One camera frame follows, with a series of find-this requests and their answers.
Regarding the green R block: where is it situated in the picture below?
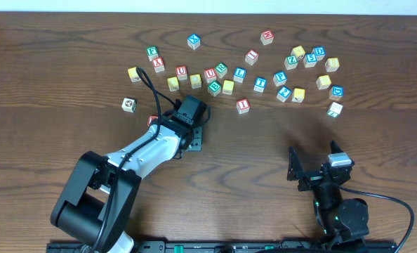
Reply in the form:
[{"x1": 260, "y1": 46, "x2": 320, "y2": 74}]
[{"x1": 215, "y1": 62, "x2": 228, "y2": 79}]

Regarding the blue 5 block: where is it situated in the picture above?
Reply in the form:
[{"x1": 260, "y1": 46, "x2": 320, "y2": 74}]
[{"x1": 303, "y1": 53, "x2": 317, "y2": 68}]

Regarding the yellow block beside 2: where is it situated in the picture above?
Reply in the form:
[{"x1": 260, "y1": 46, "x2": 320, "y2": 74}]
[{"x1": 292, "y1": 88, "x2": 305, "y2": 103}]

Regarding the yellow block centre left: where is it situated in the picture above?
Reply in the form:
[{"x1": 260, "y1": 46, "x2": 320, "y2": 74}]
[{"x1": 190, "y1": 74, "x2": 202, "y2": 89}]

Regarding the green Z block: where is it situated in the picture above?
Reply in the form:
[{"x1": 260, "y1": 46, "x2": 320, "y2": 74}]
[{"x1": 284, "y1": 56, "x2": 298, "y2": 70}]

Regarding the red block top right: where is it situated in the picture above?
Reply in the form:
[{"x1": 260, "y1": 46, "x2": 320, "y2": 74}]
[{"x1": 260, "y1": 30, "x2": 274, "y2": 46}]

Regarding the green F block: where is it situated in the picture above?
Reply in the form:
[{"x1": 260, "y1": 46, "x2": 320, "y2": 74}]
[{"x1": 146, "y1": 46, "x2": 159, "y2": 61}]

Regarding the yellow block far right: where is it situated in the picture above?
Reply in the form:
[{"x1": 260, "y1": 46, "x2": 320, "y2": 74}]
[{"x1": 325, "y1": 58, "x2": 340, "y2": 72}]

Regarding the blue d block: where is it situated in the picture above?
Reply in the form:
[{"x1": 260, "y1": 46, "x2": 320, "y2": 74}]
[
  {"x1": 329, "y1": 86, "x2": 344, "y2": 101},
  {"x1": 312, "y1": 46, "x2": 326, "y2": 61}
]

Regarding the white soccer ball block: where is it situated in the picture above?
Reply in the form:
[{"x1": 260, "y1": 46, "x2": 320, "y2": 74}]
[{"x1": 121, "y1": 98, "x2": 137, "y2": 113}]

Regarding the blue P block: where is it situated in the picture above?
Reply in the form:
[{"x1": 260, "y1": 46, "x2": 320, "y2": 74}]
[{"x1": 273, "y1": 71, "x2": 287, "y2": 86}]

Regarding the blue 2 block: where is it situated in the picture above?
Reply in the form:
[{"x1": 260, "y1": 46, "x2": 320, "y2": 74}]
[{"x1": 277, "y1": 86, "x2": 292, "y2": 103}]

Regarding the yellow block far left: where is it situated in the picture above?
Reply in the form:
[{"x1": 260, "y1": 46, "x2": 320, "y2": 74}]
[{"x1": 128, "y1": 67, "x2": 141, "y2": 82}]

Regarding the blue L block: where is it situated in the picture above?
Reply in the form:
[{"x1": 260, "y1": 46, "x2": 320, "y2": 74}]
[{"x1": 233, "y1": 67, "x2": 246, "y2": 83}]

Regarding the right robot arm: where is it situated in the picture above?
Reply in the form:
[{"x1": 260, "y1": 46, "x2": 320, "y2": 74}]
[{"x1": 286, "y1": 141, "x2": 369, "y2": 248}]

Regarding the red I block upper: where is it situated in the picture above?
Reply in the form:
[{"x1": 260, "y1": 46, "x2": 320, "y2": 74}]
[{"x1": 245, "y1": 49, "x2": 259, "y2": 65}]

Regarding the yellow block beside U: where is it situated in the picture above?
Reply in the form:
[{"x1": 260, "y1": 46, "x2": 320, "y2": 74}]
[{"x1": 167, "y1": 77, "x2": 180, "y2": 91}]

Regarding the white green block right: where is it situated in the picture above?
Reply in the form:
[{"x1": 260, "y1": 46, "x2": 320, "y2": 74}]
[{"x1": 327, "y1": 102, "x2": 343, "y2": 118}]

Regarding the red E block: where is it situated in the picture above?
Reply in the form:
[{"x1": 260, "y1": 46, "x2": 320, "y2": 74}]
[{"x1": 147, "y1": 115, "x2": 158, "y2": 127}]

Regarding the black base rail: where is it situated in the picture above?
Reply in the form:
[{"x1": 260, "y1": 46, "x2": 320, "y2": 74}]
[{"x1": 46, "y1": 239, "x2": 398, "y2": 253}]

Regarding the blue X block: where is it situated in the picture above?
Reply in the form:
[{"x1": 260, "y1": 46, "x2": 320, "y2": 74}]
[{"x1": 187, "y1": 34, "x2": 201, "y2": 50}]

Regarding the blue T block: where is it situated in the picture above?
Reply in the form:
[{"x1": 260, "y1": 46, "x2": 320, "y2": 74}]
[{"x1": 253, "y1": 77, "x2": 267, "y2": 93}]

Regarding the green B block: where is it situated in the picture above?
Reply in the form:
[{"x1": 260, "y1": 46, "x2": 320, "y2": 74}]
[{"x1": 208, "y1": 81, "x2": 222, "y2": 97}]

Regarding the red Y block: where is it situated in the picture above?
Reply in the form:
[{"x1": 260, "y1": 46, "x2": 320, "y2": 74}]
[{"x1": 152, "y1": 57, "x2": 165, "y2": 72}]

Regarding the yellow block beside B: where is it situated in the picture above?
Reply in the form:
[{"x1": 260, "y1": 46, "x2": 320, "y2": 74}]
[{"x1": 223, "y1": 80, "x2": 234, "y2": 95}]

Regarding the red I block lower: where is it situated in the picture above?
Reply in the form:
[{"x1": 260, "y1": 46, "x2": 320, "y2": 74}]
[{"x1": 236, "y1": 98, "x2": 251, "y2": 114}]

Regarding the blue D block lower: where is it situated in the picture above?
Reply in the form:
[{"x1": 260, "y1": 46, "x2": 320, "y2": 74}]
[{"x1": 329, "y1": 86, "x2": 344, "y2": 101}]

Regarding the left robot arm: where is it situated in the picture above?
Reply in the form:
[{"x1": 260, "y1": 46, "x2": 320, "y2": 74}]
[{"x1": 51, "y1": 96, "x2": 210, "y2": 252}]

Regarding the blue D block upper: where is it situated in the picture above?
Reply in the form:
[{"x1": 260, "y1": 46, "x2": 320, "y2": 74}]
[{"x1": 312, "y1": 46, "x2": 326, "y2": 61}]

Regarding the yellow block top right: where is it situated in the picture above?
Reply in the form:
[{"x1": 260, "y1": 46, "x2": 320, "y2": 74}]
[{"x1": 291, "y1": 46, "x2": 305, "y2": 60}]

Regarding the red i block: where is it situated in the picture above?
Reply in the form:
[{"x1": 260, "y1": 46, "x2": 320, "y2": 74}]
[
  {"x1": 236, "y1": 98, "x2": 251, "y2": 114},
  {"x1": 245, "y1": 49, "x2": 259, "y2": 65}
]

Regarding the red u block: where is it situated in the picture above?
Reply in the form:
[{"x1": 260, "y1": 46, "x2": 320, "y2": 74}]
[
  {"x1": 204, "y1": 68, "x2": 217, "y2": 84},
  {"x1": 176, "y1": 65, "x2": 188, "y2": 81}
]

